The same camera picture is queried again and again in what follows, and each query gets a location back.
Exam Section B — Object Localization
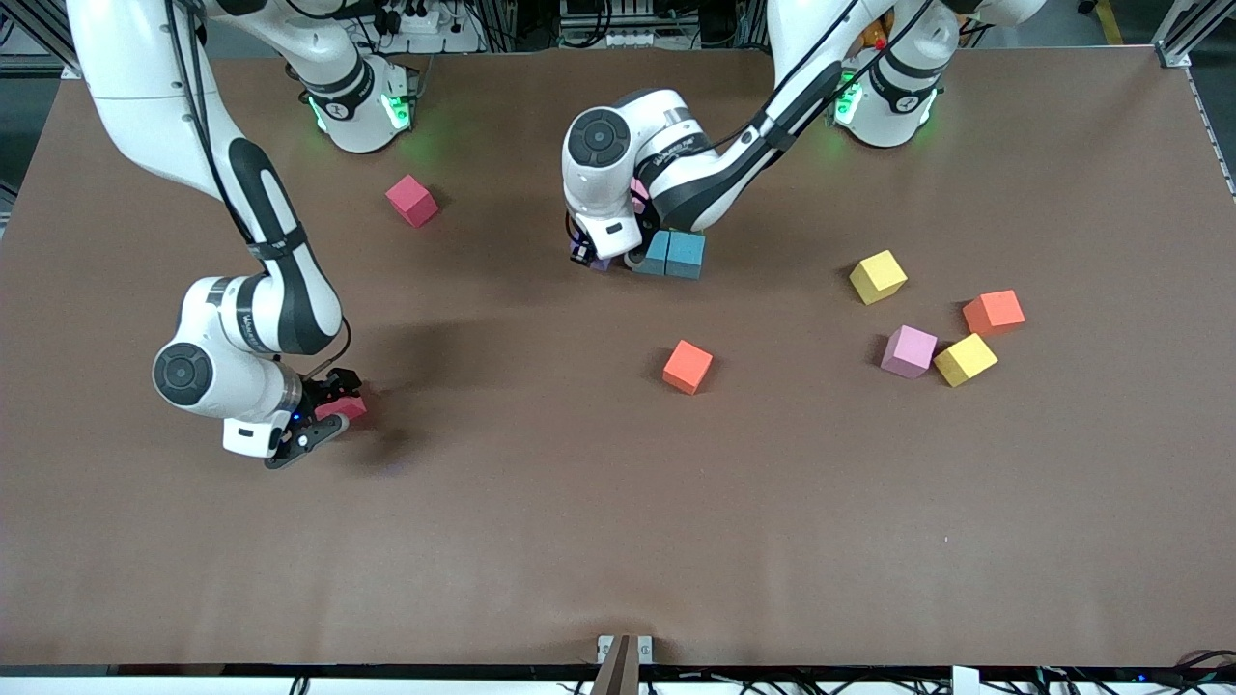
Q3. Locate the red foam cube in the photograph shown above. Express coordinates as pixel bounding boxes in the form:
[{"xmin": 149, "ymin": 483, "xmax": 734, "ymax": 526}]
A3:
[
  {"xmin": 385, "ymin": 174, "xmax": 440, "ymax": 230},
  {"xmin": 314, "ymin": 391, "xmax": 369, "ymax": 423}
]

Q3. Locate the blue foam cube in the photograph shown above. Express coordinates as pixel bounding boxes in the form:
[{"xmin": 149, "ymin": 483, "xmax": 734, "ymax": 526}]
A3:
[
  {"xmin": 632, "ymin": 230, "xmax": 672, "ymax": 278},
  {"xmin": 666, "ymin": 232, "xmax": 707, "ymax": 281}
]

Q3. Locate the orange foam cube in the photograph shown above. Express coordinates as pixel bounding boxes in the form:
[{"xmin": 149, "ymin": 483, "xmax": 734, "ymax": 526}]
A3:
[
  {"xmin": 963, "ymin": 290, "xmax": 1026, "ymax": 338},
  {"xmin": 662, "ymin": 340, "xmax": 715, "ymax": 396}
]

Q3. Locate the white equipment box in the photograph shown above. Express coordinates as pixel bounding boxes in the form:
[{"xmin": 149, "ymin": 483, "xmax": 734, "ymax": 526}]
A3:
[{"xmin": 558, "ymin": 0, "xmax": 660, "ymax": 49}]

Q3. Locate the white power strip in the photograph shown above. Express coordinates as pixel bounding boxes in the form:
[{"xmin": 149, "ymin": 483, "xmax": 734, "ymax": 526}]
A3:
[{"xmin": 372, "ymin": 0, "xmax": 484, "ymax": 54}]

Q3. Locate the brown paper table cover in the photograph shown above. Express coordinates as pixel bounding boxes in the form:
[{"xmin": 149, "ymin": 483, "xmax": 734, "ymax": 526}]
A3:
[{"xmin": 0, "ymin": 48, "xmax": 1236, "ymax": 667}]

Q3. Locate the yellow foam cube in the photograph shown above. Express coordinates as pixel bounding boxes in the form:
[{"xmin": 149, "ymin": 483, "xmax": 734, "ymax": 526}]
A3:
[
  {"xmin": 849, "ymin": 249, "xmax": 909, "ymax": 306},
  {"xmin": 933, "ymin": 333, "xmax": 999, "ymax": 388}
]

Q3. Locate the grey camera pole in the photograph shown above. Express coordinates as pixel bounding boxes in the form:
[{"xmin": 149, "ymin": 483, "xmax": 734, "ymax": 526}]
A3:
[{"xmin": 591, "ymin": 635, "xmax": 634, "ymax": 695}]

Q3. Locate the metal mounting bracket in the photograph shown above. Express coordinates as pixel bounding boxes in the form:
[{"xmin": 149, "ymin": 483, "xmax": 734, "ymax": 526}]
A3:
[{"xmin": 597, "ymin": 634, "xmax": 655, "ymax": 665}]

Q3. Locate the aluminium frame profile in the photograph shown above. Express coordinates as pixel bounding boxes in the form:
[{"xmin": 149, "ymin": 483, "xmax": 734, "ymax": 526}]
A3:
[
  {"xmin": 0, "ymin": 0, "xmax": 88, "ymax": 80},
  {"xmin": 1154, "ymin": 0, "xmax": 1236, "ymax": 69}
]

